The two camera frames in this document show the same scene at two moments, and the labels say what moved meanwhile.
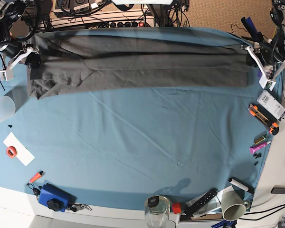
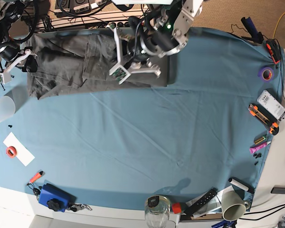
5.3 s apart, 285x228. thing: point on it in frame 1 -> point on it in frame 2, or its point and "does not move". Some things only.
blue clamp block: x=56 y=198 does not move
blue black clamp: x=257 y=35 does not move
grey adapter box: x=281 y=189 does not move
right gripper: x=271 y=60 -> x=134 y=52
